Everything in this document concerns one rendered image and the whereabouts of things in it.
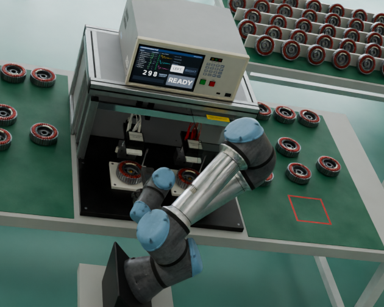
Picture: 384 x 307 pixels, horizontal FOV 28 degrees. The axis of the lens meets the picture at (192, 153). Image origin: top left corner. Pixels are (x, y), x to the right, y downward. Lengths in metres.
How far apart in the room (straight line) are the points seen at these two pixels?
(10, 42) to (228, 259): 2.14
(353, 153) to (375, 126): 1.91
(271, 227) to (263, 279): 0.93
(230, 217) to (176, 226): 0.72
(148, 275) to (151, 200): 0.24
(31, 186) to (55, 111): 0.51
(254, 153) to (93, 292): 0.70
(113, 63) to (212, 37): 0.40
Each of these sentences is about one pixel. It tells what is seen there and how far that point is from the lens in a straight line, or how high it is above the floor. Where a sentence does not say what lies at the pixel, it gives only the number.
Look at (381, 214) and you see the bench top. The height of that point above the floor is 0.75.
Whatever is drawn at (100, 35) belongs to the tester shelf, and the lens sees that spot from 3.17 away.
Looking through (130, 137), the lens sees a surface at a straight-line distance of 2.97.
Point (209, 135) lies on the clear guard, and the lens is 2.86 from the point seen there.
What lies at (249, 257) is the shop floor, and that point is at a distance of 4.05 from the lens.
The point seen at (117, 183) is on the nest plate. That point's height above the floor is 0.78.
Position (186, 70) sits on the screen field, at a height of 1.22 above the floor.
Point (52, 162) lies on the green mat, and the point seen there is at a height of 0.75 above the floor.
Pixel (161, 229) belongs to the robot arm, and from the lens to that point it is 2.28.
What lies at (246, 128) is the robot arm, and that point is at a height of 1.37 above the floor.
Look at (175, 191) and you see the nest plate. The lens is 3.01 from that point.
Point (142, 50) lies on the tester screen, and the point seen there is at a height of 1.27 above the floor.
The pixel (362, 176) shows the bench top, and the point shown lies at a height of 0.75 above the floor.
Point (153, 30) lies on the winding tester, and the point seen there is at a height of 1.32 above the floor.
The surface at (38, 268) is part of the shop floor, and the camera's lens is 3.65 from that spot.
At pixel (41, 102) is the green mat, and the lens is 3.34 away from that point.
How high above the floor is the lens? 2.65
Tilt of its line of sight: 35 degrees down
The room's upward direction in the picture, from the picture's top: 20 degrees clockwise
